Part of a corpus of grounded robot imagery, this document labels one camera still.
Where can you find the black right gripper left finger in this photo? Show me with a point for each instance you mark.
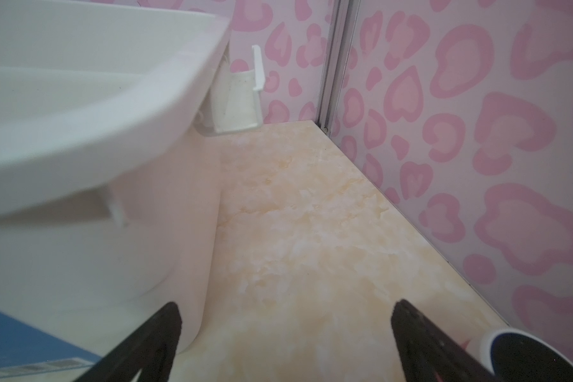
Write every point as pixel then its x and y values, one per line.
pixel 145 355

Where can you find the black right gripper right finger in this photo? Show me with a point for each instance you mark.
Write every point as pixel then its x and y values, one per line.
pixel 428 354

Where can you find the pink lint roller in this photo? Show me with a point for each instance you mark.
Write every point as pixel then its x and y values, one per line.
pixel 515 355

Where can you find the white plastic storage bin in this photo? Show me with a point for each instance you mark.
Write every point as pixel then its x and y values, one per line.
pixel 110 176

